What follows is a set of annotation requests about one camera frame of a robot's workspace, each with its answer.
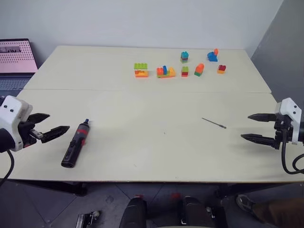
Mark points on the silver caster base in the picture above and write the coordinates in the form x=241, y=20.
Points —
x=86, y=218

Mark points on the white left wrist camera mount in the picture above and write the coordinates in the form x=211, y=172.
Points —
x=9, y=111

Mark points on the grey shoe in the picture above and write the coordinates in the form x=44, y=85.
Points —
x=244, y=205

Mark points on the black red electric screwdriver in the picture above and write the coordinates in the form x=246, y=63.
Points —
x=75, y=141

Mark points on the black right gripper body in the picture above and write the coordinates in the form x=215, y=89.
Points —
x=283, y=129

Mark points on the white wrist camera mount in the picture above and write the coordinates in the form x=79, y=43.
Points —
x=288, y=107
x=9, y=111

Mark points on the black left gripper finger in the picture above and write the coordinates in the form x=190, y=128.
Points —
x=39, y=117
x=55, y=132

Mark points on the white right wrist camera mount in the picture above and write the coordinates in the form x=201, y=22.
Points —
x=288, y=107

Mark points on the brown trouser leg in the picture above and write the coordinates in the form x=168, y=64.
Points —
x=278, y=213

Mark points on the black table frame bar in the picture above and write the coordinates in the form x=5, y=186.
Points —
x=47, y=187

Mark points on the open laptop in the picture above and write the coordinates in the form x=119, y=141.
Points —
x=14, y=57

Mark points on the green red block stack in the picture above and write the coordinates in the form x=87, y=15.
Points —
x=185, y=71

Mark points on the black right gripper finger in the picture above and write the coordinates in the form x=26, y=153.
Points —
x=261, y=117
x=257, y=139

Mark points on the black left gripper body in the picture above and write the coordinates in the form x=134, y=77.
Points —
x=25, y=133

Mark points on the dark rounded shape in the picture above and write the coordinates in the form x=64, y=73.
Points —
x=197, y=213
x=133, y=213

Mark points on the orange blue yellow block build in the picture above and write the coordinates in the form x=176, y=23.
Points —
x=165, y=72

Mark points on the red orange block stack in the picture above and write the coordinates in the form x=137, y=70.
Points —
x=221, y=69

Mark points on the teal topped block stack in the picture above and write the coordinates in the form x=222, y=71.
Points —
x=184, y=57

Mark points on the thin metal screwdriver bit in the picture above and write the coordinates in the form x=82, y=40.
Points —
x=213, y=123

